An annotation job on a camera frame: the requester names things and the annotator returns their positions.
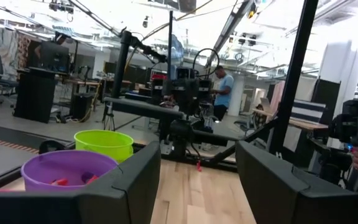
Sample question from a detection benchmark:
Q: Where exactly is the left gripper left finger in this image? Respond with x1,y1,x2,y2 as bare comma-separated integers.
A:
84,141,162,224

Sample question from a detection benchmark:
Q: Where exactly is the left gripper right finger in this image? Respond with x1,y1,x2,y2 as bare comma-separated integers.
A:
236,142,354,224

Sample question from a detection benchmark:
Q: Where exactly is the person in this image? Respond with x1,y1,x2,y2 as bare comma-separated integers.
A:
211,65,235,122
53,30,71,47

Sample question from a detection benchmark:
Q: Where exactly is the black diagonal strut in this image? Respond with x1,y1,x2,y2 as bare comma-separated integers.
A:
208,118,281,166

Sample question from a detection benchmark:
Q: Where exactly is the grey desk top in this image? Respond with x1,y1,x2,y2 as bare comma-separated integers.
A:
103,96,186,121

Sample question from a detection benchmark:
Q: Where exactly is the green plastic bucket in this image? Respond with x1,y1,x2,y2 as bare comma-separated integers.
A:
73,129,135,165

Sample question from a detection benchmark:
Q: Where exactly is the thin black pole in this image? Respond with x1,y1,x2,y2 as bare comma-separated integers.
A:
166,10,174,82

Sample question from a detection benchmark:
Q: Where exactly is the black tripod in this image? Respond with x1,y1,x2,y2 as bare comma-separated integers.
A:
102,104,117,131

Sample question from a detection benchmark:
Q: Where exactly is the wooden desk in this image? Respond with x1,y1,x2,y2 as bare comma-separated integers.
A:
253,107,329,131

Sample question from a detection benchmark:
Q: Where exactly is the white navy striped box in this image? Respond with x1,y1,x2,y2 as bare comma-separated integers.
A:
290,99,326,125

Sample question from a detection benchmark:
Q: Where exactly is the pink hanging cloth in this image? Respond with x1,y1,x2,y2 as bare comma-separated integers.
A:
270,80,285,110

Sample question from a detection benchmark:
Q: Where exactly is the purple plastic bucket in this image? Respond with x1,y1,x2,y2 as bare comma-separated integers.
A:
20,150,120,192

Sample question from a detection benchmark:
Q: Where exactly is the black handheld control device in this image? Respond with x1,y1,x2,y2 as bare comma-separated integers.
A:
328,98,358,190

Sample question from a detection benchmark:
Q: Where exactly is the thick black stand pole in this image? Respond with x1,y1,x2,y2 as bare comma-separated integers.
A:
268,0,319,155

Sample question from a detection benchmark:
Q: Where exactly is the black computer monitor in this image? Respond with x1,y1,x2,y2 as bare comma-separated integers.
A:
34,40,71,73

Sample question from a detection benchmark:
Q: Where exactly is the black cabinet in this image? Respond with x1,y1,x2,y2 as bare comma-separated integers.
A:
13,67,57,124

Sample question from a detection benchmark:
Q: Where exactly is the black mat orange-striped edge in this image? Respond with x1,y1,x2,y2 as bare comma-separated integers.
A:
0,121,74,155

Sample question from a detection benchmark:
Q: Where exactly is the brown patterned panel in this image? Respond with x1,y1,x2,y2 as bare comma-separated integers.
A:
17,34,32,71

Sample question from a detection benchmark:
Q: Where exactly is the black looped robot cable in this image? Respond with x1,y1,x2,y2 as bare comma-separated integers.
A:
192,48,221,78

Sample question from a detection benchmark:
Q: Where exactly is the silver metal bracket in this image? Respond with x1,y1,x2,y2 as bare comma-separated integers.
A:
160,140,174,156

